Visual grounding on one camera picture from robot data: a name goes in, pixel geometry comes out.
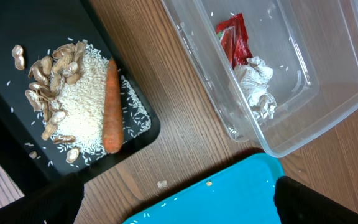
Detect red snack wrapper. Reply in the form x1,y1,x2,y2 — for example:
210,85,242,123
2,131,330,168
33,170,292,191
216,13,253,68

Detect black waste tray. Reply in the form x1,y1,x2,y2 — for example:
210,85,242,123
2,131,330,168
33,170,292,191
0,1,160,194

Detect pile of peanut shells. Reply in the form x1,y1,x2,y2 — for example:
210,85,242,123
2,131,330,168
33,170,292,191
25,42,86,167

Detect pile of white rice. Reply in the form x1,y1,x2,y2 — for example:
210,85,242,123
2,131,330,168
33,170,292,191
51,44,152,166

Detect white tissue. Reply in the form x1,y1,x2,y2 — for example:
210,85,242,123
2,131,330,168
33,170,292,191
234,56,277,120

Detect teal plastic tray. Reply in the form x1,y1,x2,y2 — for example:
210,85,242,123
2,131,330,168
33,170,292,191
125,153,284,224

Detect orange carrot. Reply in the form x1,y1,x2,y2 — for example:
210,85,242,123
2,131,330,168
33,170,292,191
102,58,124,154

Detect clear plastic bin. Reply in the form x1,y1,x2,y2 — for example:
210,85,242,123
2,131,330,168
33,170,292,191
163,0,358,158

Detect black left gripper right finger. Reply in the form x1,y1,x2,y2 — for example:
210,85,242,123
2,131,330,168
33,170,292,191
273,176,358,224

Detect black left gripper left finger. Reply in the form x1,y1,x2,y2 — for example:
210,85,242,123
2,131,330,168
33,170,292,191
0,174,84,223

